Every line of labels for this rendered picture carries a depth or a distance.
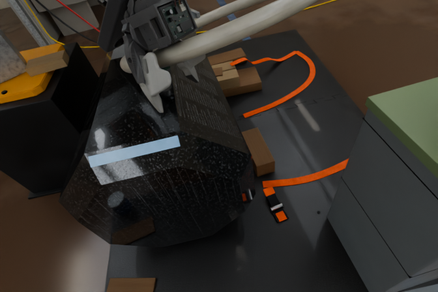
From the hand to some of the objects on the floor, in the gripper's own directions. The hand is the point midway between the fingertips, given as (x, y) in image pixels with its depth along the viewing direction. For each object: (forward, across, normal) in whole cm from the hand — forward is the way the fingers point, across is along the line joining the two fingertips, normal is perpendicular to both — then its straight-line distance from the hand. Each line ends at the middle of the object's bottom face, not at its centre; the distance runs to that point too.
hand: (176, 93), depth 45 cm
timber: (+90, +88, +48) cm, 135 cm away
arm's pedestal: (+122, +62, -22) cm, 139 cm away
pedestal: (+54, +48, +174) cm, 188 cm away
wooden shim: (+96, -9, +85) cm, 129 cm away
